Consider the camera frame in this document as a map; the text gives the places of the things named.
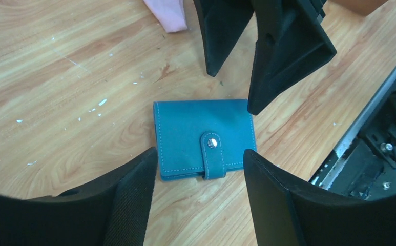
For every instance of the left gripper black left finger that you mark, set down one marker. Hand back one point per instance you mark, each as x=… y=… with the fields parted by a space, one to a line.
x=112 y=209

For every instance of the aluminium rail frame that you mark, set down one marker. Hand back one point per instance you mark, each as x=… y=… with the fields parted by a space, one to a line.
x=345 y=142

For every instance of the blue leather card holder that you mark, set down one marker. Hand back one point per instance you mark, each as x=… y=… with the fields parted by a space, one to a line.
x=202 y=138

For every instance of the wooden compartment tray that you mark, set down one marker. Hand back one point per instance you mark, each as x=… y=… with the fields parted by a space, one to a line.
x=360 y=7

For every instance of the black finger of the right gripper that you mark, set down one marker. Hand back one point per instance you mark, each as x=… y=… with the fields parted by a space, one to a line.
x=291 y=45
x=221 y=22

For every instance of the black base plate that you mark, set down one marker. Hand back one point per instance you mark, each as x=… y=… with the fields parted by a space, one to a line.
x=367 y=170

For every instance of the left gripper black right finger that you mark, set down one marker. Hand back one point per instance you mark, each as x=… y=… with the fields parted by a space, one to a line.
x=288 y=210

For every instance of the pink cloth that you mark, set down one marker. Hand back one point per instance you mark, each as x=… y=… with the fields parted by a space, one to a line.
x=170 y=14

